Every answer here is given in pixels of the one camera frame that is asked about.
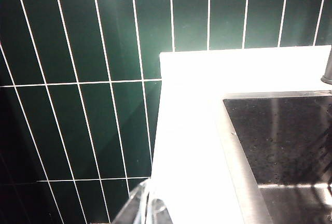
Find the clear left gripper right finger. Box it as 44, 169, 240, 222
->
149, 198, 174, 224

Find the clear left gripper left finger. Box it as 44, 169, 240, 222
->
110, 180, 150, 224

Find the dark grey lever faucet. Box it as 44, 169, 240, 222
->
320, 50, 332, 84

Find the black kitchen sink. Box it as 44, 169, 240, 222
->
219, 90, 332, 224

